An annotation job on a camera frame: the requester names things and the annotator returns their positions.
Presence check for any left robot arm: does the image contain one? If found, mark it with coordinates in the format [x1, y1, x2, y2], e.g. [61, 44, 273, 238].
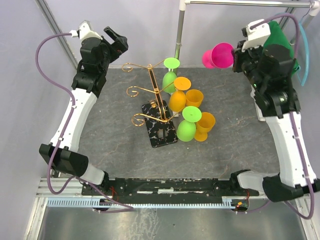
[39, 21, 129, 195]

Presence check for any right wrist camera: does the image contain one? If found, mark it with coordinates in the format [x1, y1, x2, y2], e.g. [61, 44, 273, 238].
[241, 19, 271, 52]

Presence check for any green wine glass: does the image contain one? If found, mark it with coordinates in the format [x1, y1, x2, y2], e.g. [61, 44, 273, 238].
[176, 106, 202, 142]
[162, 57, 180, 94]

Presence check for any orange wine glass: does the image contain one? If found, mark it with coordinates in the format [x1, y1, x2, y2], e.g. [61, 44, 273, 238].
[168, 76, 192, 112]
[194, 112, 216, 142]
[185, 89, 204, 108]

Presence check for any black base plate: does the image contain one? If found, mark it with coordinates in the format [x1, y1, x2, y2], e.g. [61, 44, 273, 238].
[97, 178, 259, 205]

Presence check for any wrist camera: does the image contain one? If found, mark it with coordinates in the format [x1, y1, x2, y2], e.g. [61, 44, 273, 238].
[241, 19, 271, 52]
[69, 20, 102, 41]

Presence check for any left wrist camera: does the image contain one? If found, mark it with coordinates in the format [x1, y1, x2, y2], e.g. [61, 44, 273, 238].
[69, 20, 102, 41]

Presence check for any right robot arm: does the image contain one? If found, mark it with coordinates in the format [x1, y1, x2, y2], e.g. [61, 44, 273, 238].
[228, 40, 320, 203]

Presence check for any blue clothes hanger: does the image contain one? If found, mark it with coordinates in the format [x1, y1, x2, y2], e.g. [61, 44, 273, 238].
[289, 14, 310, 87]

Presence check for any silver clothes rail stand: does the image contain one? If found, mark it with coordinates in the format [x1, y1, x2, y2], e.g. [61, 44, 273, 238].
[172, 0, 320, 122]

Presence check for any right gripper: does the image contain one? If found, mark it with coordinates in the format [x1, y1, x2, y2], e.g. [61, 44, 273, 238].
[232, 38, 267, 91]

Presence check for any pink plastic cup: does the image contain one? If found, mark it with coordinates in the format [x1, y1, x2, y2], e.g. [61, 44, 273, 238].
[202, 42, 234, 69]

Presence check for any green cloth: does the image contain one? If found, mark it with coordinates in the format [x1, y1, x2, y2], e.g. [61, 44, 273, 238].
[262, 20, 294, 59]

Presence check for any orange wine glass front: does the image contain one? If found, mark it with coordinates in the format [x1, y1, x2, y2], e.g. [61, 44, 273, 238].
[194, 112, 216, 142]

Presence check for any green wine glass front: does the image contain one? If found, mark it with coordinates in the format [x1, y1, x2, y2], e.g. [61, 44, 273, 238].
[176, 106, 202, 142]

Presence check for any gold wine glass rack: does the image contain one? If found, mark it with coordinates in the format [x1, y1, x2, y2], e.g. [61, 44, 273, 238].
[121, 63, 178, 148]

